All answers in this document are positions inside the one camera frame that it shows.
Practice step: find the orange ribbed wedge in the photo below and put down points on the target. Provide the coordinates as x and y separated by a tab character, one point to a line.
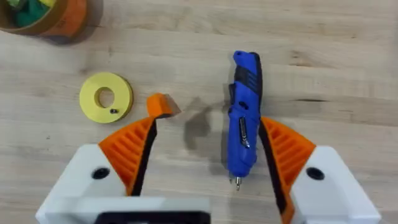
160	105

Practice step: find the blue electric screwdriver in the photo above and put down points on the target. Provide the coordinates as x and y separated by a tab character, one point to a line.
244	124

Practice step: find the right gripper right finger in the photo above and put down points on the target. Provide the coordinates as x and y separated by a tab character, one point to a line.
311	174

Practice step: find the orange tub with toys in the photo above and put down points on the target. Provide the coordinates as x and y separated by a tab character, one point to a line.
40	17

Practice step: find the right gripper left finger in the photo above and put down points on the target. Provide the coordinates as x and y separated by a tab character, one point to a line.
124	155

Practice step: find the yellow disc with holes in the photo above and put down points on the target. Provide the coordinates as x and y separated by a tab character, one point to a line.
105	97

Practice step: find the small black screw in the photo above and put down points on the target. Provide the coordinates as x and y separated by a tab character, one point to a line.
114	110

